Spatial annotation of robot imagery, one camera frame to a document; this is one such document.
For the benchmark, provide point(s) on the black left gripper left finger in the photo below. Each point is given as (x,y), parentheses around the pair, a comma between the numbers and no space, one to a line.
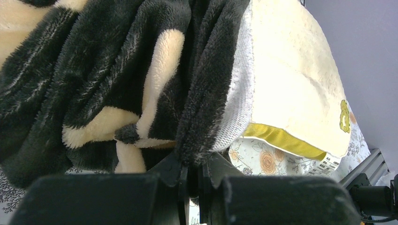
(157,197)

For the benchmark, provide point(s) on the white quilted pillow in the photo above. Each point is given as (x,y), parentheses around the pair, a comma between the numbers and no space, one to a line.
(285,88)

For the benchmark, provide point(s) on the white care label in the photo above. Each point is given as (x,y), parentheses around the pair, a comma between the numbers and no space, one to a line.
(325,167)

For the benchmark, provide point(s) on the yellow patch on pillow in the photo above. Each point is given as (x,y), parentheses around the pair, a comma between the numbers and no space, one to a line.
(344,117)

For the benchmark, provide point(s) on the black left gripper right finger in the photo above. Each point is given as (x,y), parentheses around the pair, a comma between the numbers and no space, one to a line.
(228,197)

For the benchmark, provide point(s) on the black floral plush pillowcase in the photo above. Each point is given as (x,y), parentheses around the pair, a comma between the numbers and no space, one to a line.
(115,85)

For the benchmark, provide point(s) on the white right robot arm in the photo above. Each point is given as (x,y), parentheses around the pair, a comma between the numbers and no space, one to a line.
(375,204)

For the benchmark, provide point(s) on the floral patterned table mat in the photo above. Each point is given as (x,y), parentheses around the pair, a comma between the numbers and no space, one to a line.
(250,156)

